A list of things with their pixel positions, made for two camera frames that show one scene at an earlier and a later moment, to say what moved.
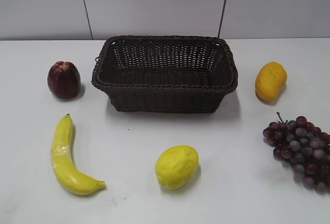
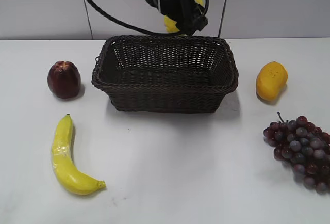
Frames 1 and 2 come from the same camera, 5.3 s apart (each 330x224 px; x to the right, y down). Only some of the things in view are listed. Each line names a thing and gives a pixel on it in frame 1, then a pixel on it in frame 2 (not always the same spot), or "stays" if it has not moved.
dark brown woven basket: x=165 y=74 stays
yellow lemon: x=176 y=166 → x=170 y=24
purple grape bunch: x=304 y=148 stays
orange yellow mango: x=270 y=78 stays
